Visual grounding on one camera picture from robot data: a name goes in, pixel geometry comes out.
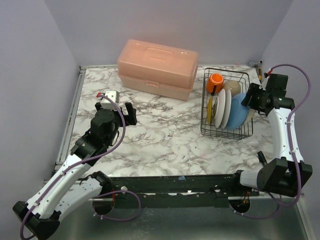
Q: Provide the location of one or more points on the yellow black tool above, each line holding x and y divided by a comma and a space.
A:
260, 70

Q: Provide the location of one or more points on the pink translucent storage box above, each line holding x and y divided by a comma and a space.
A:
158, 69

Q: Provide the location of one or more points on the black bolt at edge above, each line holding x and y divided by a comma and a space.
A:
261, 158

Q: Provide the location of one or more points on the white floral bowl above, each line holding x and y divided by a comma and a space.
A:
233, 86

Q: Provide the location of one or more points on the large teal rimmed plate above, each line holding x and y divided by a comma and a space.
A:
219, 107

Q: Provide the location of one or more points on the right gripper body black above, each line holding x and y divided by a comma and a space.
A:
250, 94

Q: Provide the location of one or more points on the teal Shi Hao Wei plate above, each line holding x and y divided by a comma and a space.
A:
227, 109

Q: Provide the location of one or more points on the orange mug black handle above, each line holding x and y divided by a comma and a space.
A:
215, 83

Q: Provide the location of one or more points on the light blue plate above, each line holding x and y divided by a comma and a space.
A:
238, 112

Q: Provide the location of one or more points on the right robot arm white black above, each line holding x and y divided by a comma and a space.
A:
287, 173

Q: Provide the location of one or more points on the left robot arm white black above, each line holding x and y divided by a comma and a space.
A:
43, 213

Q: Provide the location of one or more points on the black wire dish rack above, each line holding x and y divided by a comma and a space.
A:
209, 129

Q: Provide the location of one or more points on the white cylinder at edge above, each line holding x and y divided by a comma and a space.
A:
252, 162

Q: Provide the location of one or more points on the black front mounting rail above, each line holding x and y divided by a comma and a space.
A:
154, 192

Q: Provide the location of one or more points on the yellow woven round plate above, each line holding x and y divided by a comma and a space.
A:
249, 116

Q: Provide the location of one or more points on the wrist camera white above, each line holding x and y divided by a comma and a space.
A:
105, 98
265, 77

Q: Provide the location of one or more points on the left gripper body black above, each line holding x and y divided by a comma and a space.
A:
125, 116

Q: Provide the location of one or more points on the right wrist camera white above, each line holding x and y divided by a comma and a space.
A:
265, 77

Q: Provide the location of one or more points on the small yellow patterned plate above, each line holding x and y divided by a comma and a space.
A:
210, 111

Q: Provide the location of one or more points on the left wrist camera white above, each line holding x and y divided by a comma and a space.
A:
105, 98

